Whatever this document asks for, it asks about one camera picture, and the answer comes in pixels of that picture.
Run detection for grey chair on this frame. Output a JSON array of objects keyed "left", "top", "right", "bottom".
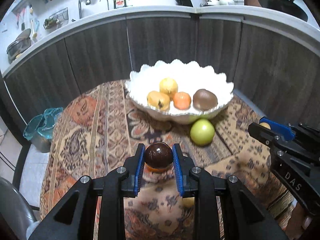
[{"left": 1, "top": 177, "right": 37, "bottom": 239}]

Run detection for patterned woven tablecloth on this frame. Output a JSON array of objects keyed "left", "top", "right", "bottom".
[{"left": 40, "top": 81, "right": 307, "bottom": 239}]

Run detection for small orange mandarin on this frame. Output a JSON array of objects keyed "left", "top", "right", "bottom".
[{"left": 145, "top": 164, "right": 172, "bottom": 173}]

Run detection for dark passion fruit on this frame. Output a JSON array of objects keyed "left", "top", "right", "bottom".
[{"left": 145, "top": 142, "right": 173, "bottom": 169}]

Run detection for chrome kitchen faucet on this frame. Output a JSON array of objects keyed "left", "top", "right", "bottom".
[{"left": 78, "top": 0, "right": 92, "bottom": 20}]

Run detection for large orange mandarin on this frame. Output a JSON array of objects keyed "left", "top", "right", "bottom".
[{"left": 173, "top": 92, "right": 191, "bottom": 110}]

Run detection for white scalloped fruit bowl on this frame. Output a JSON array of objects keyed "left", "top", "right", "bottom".
[{"left": 125, "top": 59, "right": 234, "bottom": 125}]

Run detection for yellow mango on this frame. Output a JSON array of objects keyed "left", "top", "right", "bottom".
[{"left": 147, "top": 91, "right": 170, "bottom": 111}]

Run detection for small yellow round fruit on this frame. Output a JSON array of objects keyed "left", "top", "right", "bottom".
[
  {"left": 259, "top": 122, "right": 271, "bottom": 129},
  {"left": 182, "top": 197, "right": 195, "bottom": 208}
]

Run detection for yellow lemon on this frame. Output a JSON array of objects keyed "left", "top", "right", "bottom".
[{"left": 159, "top": 77, "right": 178, "bottom": 101}]

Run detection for green dish soap bottle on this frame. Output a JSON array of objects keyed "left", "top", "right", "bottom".
[{"left": 114, "top": 0, "right": 127, "bottom": 9}]

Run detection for stacked pots with lid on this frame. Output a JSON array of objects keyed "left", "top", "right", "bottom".
[{"left": 7, "top": 28, "right": 31, "bottom": 63}]

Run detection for brown kiwi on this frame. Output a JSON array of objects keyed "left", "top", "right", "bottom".
[{"left": 193, "top": 89, "right": 218, "bottom": 111}]

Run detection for green apple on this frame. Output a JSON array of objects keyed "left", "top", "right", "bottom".
[{"left": 190, "top": 119, "right": 215, "bottom": 146}]

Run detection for black frying pan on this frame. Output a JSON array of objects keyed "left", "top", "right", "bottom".
[{"left": 258, "top": 0, "right": 308, "bottom": 22}]

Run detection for wire sponge rack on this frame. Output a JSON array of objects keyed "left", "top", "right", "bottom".
[{"left": 43, "top": 8, "right": 69, "bottom": 29}]

